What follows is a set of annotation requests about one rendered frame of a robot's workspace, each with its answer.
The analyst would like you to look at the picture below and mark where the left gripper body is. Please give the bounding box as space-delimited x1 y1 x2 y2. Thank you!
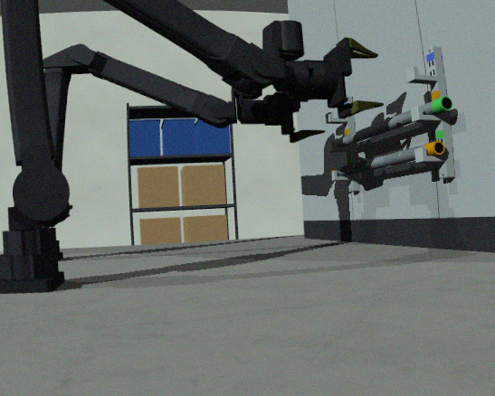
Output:
263 100 299 143

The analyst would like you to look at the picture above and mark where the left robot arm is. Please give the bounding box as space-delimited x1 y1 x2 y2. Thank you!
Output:
43 44 300 172

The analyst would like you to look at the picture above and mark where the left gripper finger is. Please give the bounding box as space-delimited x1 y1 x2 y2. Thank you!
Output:
298 130 325 141

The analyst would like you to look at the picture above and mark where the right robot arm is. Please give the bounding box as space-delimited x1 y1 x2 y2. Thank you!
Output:
0 0 333 294

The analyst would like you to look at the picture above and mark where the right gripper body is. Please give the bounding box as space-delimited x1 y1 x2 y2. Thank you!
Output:
305 37 352 118

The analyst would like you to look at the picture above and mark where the black wall panel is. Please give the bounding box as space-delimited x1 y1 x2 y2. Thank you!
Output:
287 0 495 252

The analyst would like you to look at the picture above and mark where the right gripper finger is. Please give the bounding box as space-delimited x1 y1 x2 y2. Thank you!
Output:
346 100 384 118
348 38 378 59

